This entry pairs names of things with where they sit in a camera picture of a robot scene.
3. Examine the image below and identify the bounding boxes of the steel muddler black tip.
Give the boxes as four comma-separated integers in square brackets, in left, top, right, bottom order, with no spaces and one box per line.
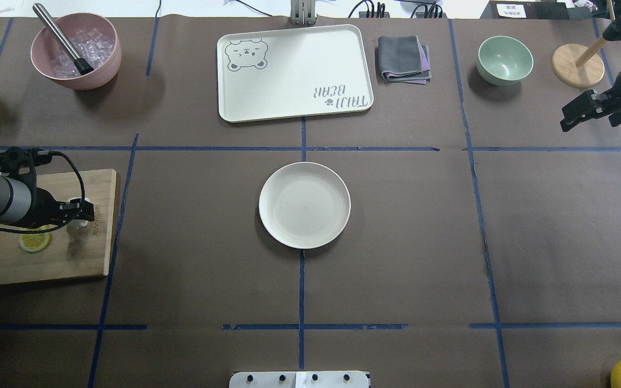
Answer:
[32,3,94,75]

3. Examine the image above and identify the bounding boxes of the folded grey cloth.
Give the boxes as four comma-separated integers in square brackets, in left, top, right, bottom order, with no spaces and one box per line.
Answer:
[377,36,433,85]

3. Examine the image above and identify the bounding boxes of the white camera mast with base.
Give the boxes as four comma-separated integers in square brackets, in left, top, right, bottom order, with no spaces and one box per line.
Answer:
[229,370,371,387]

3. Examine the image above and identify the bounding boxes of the lemon slice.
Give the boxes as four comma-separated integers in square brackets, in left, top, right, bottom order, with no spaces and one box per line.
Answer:
[19,226,52,253]

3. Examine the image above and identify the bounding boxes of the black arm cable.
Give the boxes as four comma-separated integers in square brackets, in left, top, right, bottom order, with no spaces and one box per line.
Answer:
[0,150,86,233]

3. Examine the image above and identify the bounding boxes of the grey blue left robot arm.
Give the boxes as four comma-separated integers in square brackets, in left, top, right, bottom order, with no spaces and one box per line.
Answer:
[0,169,116,285]

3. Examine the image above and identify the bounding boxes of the bamboo cutting board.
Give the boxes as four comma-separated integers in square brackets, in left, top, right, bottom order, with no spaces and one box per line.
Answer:
[0,169,119,287]

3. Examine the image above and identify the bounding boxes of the aluminium frame post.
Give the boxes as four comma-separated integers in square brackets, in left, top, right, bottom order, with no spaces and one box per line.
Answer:
[290,0,317,25]

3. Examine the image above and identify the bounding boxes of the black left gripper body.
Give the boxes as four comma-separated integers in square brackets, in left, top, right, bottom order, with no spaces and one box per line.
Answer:
[36,189,74,227]

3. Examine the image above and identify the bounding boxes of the wooden mug tree stand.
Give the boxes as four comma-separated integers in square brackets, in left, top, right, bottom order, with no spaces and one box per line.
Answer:
[551,0,621,89]

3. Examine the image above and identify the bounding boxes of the pink bowl with ice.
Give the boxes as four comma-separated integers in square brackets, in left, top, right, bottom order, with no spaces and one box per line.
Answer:
[30,13,122,91]

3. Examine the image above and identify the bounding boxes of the green bowl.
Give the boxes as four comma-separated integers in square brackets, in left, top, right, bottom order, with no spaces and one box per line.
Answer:
[476,36,534,86]

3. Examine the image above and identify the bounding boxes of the white round plate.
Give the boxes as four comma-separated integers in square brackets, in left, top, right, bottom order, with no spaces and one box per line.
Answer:
[257,162,351,249]

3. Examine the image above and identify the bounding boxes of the white bear print tray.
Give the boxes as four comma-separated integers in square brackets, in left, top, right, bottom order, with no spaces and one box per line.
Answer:
[217,24,374,123]

